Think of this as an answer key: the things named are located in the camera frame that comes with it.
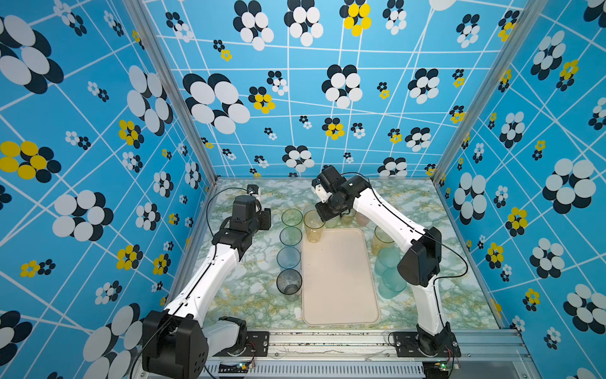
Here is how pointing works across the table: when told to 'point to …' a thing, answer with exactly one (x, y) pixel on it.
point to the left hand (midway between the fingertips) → (264, 207)
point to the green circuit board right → (442, 365)
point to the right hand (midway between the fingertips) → (325, 212)
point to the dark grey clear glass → (289, 283)
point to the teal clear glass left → (290, 235)
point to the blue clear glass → (288, 257)
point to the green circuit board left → (233, 367)
